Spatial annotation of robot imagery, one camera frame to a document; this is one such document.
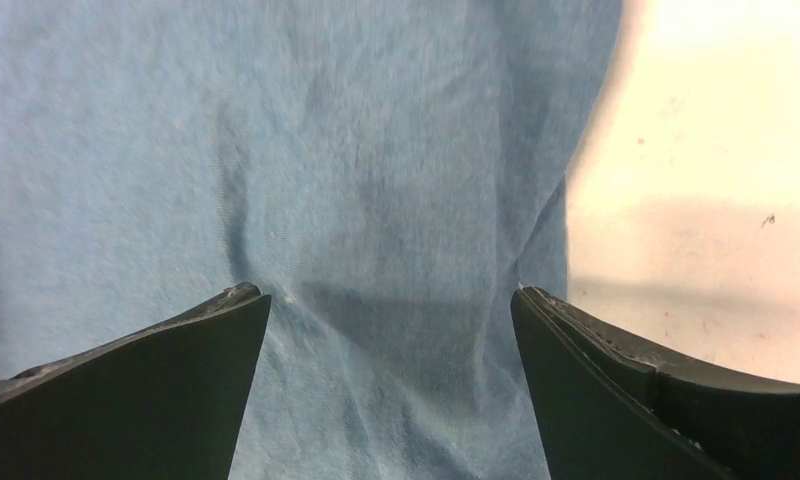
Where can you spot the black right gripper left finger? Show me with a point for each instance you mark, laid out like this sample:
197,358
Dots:
165,402

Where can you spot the blue pillowcase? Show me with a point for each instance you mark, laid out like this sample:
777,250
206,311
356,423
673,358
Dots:
389,171

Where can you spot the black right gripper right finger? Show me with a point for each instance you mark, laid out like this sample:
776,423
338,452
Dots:
610,404

